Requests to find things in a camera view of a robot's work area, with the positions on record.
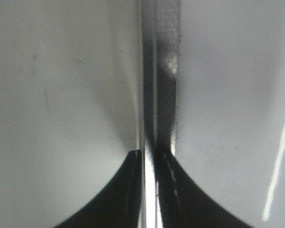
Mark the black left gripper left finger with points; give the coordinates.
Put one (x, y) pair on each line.
(117, 205)

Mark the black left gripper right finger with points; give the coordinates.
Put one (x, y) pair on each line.
(183, 203)

